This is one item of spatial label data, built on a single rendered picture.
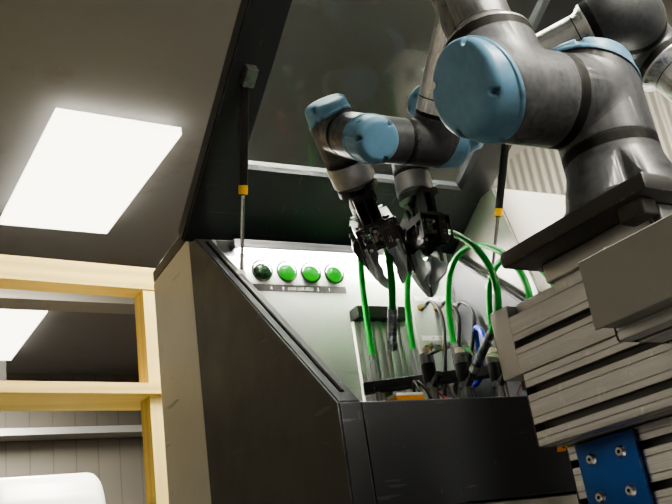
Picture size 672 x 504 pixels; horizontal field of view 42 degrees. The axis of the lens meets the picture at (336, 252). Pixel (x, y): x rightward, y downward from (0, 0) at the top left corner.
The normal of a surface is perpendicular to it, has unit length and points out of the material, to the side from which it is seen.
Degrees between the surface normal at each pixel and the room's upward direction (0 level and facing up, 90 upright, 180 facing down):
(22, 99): 180
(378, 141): 125
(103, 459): 90
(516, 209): 76
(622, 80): 90
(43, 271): 90
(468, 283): 90
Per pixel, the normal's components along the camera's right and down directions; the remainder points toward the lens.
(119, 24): 0.14, 0.92
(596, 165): -0.65, -0.47
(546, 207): 0.40, -0.60
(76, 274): 0.55, -0.38
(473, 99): -0.87, 0.07
